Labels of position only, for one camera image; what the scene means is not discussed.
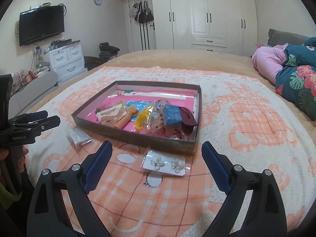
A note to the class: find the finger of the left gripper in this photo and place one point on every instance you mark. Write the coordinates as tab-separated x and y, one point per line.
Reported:
35	128
29	117

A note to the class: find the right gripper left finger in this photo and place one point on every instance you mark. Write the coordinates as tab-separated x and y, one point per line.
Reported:
47	213

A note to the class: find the clear packet of earrings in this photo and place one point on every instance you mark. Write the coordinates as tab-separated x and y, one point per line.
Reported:
78	137

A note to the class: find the cream claw hair clip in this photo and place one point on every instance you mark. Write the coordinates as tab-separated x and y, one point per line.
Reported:
111	116

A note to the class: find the bagged yellow rings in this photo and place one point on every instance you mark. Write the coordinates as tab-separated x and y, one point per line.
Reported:
143	118

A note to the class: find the pearl flower earrings card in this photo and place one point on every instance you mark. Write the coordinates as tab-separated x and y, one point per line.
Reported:
165	163

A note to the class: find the maroon hair clip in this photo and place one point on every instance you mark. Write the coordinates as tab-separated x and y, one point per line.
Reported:
188	120

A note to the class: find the dotted organza bow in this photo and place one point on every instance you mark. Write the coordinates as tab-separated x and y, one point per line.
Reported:
156	124

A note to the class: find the small blue box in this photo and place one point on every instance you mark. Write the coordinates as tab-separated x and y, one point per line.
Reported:
172	115

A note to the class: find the person's left hand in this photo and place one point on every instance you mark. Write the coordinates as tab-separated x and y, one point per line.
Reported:
20	161

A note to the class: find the grey chair back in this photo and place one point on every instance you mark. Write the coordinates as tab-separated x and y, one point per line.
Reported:
31	94

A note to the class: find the white drawer cabinet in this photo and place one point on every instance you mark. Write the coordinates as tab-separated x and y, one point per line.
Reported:
67	62

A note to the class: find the orange white plush blanket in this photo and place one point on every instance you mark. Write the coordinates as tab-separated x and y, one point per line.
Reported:
133	202

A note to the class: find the pile of dark clothes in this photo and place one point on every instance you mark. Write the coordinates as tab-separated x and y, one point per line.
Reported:
107	52

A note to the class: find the brown cardboard tray box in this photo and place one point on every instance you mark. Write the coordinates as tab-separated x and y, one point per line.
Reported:
158	140

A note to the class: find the floral blue quilt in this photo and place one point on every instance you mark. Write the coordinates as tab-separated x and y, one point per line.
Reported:
296	81

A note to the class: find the white door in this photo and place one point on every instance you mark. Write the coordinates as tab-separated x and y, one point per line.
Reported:
139	36

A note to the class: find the tan bedspread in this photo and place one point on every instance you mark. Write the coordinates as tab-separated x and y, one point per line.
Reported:
185	59

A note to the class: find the bags hanging on door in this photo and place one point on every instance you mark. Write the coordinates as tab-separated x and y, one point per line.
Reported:
141	12

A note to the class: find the white wardrobe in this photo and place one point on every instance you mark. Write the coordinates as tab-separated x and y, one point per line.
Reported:
222	26

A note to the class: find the black wall television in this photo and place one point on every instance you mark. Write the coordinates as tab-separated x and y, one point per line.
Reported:
40	23

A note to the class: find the purple wall clock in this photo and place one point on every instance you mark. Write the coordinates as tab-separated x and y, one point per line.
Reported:
98	2

